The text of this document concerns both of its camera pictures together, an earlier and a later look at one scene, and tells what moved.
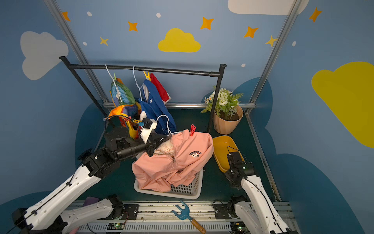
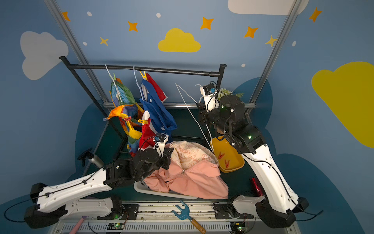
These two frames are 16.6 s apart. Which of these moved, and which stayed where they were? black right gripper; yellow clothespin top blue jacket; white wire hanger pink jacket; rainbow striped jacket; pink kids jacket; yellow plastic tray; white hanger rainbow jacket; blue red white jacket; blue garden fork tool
Moved: pink kids jacket; black right gripper; yellow clothespin top blue jacket; white wire hanger pink jacket
Stayed: rainbow striped jacket; yellow plastic tray; blue red white jacket; blue garden fork tool; white hanger rainbow jacket
